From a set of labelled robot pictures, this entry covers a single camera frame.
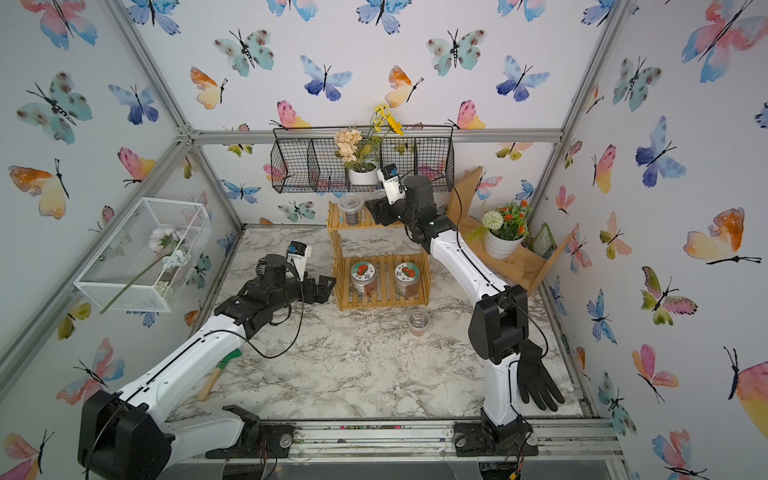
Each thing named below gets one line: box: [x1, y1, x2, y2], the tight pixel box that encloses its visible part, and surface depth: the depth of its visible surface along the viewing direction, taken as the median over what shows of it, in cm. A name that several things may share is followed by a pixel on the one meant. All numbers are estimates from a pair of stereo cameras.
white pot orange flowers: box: [468, 199, 533, 261], surface depth 95 cm
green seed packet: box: [531, 222, 557, 260], surface depth 112 cm
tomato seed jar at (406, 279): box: [394, 262, 420, 297], surface depth 95 cm
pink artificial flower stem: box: [99, 227, 189, 315], surface depth 75 cm
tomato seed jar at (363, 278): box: [351, 261, 377, 296], surface depth 96 cm
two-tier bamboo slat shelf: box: [326, 202, 430, 311], surface depth 100 cm
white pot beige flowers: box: [334, 103, 404, 186], surface depth 87 cm
